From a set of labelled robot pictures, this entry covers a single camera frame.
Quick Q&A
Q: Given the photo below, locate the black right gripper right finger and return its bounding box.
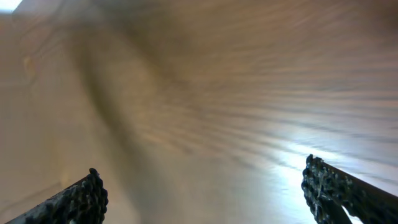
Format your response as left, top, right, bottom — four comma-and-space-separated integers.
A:
301, 154, 397, 224

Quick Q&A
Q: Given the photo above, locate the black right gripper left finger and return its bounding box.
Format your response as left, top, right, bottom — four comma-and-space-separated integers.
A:
6, 168, 108, 224

